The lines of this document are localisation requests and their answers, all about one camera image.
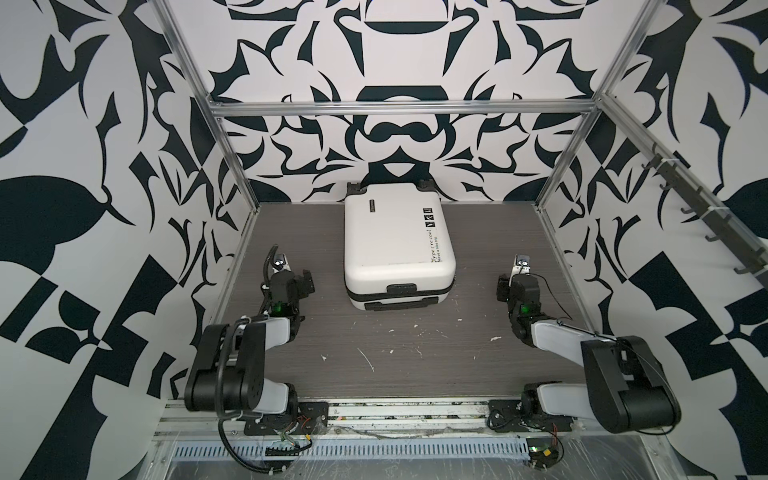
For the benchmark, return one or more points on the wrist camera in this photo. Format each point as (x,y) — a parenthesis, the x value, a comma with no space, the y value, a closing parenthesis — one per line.
(521,266)
(279,263)

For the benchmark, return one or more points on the small green circuit board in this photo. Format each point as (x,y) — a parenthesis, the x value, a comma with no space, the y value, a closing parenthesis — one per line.
(545,454)

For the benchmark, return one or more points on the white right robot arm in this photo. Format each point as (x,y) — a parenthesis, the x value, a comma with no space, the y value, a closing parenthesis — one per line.
(625,388)

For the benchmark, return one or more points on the aluminium frame rail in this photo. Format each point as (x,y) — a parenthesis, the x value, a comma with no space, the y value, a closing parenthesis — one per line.
(401,107)

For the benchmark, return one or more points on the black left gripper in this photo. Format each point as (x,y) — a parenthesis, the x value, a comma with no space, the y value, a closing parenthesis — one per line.
(304,284)

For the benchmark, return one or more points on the black wall hook rack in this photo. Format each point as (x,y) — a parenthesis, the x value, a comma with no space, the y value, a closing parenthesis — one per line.
(701,204)

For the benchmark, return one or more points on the white suitcase black lining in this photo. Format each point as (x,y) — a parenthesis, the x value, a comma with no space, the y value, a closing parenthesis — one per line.
(397,248)

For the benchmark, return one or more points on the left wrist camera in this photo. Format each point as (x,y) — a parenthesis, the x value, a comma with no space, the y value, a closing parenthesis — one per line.
(279,263)

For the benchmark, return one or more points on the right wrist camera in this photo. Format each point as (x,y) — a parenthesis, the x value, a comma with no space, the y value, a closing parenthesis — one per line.
(521,266)

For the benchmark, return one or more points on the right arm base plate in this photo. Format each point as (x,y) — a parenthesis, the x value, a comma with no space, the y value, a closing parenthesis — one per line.
(507,415)

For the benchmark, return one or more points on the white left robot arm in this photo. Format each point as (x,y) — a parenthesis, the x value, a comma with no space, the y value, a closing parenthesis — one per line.
(227,376)

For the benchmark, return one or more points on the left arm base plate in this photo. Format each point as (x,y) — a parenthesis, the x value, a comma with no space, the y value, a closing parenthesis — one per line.
(303,418)

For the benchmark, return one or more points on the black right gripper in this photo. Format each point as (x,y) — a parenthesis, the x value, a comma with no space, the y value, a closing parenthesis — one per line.
(503,287)

